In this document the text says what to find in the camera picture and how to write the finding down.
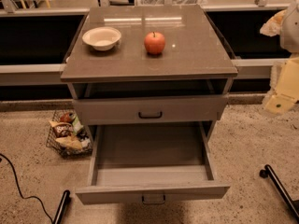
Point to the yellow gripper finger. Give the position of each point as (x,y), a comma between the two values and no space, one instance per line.
(284,87)
(273,26)

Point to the red apple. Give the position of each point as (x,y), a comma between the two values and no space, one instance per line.
(154,43)

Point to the right black robot base leg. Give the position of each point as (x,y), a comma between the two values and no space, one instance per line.
(293,205)

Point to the left black robot base leg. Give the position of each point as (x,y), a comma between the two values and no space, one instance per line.
(65,200)

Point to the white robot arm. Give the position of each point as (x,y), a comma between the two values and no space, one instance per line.
(289,34)

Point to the grey drawer cabinet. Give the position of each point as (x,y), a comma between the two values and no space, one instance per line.
(133,65)

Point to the open grey drawer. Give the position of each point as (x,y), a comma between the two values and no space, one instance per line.
(151,164)

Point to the white bowl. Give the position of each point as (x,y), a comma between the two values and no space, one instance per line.
(102,38)

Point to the red snack can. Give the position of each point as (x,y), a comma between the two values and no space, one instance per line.
(67,117)

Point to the yellow chip bag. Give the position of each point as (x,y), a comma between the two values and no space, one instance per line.
(69,142)

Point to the brown snack bag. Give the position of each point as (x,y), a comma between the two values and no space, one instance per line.
(63,130)

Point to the black wire basket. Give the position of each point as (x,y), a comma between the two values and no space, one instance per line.
(78,131)

